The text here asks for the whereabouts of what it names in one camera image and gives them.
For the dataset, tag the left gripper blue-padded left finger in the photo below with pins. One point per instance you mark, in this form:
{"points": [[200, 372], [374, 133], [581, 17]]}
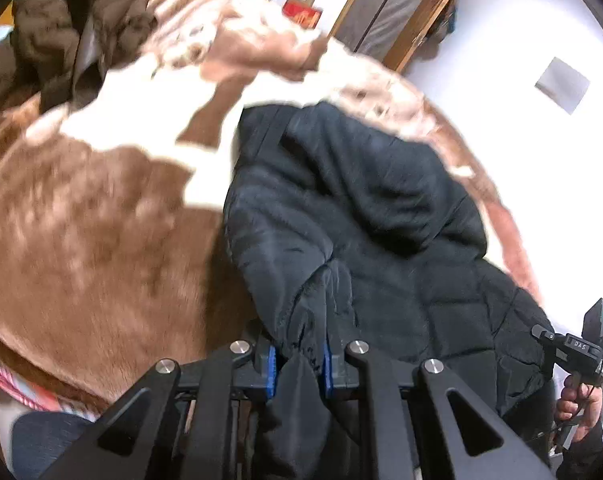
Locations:
{"points": [[266, 368]]}

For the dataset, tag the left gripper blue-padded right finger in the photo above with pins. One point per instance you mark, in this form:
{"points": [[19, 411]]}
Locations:
{"points": [[335, 371]]}

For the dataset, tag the black puffer jacket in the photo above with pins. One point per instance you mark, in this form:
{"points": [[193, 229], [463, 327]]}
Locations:
{"points": [[328, 219]]}

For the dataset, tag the person's right hand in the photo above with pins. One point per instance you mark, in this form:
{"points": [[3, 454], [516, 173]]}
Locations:
{"points": [[578, 399]]}

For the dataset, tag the brown cream plush blanket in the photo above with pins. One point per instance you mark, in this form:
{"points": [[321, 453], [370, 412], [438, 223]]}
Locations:
{"points": [[109, 212]]}

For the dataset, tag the red gift box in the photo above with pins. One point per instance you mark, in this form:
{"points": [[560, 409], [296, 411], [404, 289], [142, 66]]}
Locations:
{"points": [[305, 16]]}

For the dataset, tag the hanging bags on door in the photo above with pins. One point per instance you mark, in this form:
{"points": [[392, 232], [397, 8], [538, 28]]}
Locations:
{"points": [[443, 26]]}

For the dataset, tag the brown puffer jacket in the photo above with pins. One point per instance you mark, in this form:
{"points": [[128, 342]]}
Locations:
{"points": [[62, 49]]}

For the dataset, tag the grey wall panel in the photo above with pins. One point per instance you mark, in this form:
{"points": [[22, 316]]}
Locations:
{"points": [[563, 85]]}

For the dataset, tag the wooden door frame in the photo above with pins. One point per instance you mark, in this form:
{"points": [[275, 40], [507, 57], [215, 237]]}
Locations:
{"points": [[390, 31]]}

